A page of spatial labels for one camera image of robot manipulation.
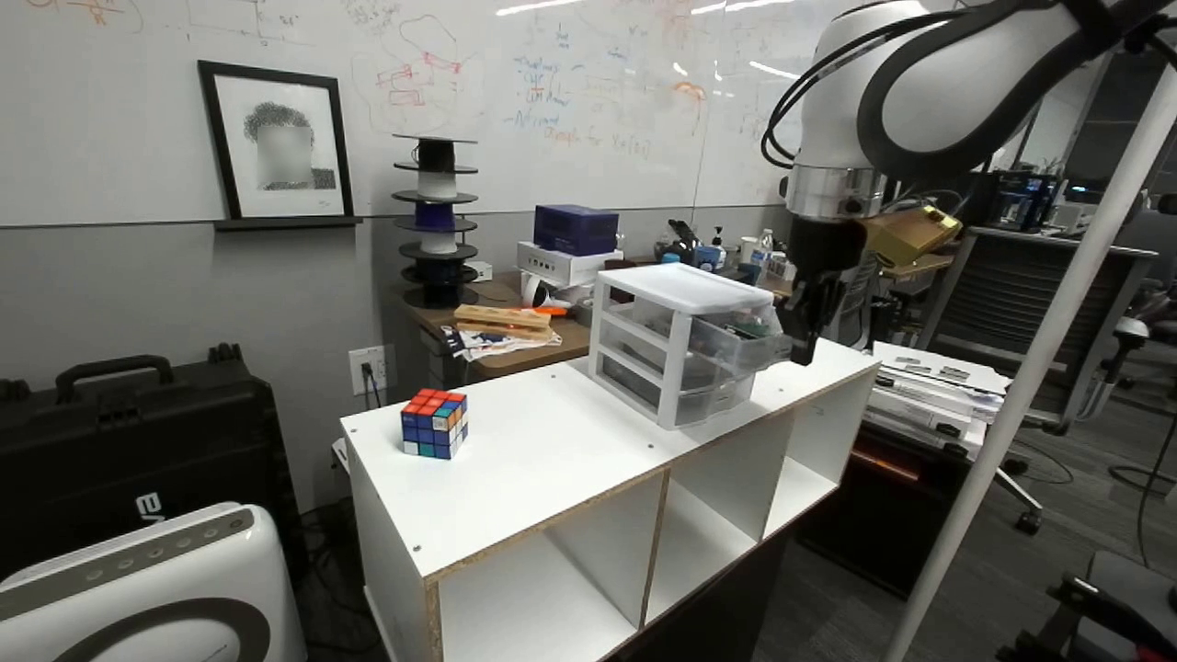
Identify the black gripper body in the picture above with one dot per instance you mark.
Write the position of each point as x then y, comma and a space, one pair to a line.
820, 254

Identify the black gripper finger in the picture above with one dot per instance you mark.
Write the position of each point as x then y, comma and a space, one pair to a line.
802, 339

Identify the clear top drawer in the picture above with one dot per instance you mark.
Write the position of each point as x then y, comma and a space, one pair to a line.
740, 339

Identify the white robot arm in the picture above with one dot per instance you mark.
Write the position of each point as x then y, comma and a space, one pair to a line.
908, 94

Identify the white plastic drawer unit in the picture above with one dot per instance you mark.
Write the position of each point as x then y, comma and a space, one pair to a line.
637, 342

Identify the stack of papers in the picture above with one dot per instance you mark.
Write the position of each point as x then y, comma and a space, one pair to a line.
939, 394

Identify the office chair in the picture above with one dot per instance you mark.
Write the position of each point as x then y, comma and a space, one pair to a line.
985, 309

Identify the purple box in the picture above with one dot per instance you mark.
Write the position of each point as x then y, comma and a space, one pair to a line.
573, 231

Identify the white flat box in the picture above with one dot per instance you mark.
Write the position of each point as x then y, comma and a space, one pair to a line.
554, 266

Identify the white tripod pole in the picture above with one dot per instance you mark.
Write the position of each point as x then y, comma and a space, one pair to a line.
1146, 145

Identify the wooden side table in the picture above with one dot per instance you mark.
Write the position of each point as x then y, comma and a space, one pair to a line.
459, 350

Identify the wooden brush block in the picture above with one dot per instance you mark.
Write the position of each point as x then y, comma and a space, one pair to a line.
501, 317

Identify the white shelf cabinet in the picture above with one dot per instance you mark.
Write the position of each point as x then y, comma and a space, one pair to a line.
566, 524

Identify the black white spool stack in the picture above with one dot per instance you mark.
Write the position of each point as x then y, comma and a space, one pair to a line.
437, 155

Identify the colourful cube box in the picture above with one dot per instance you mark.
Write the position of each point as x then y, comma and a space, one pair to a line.
435, 425

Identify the black framed picture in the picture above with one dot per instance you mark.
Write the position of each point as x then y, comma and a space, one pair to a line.
277, 140

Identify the white air purifier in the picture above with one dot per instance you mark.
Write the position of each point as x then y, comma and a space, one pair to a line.
204, 585

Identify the black hard case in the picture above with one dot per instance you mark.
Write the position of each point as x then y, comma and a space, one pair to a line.
138, 439

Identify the wall power outlet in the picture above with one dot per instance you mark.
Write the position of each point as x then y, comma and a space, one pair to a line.
368, 369

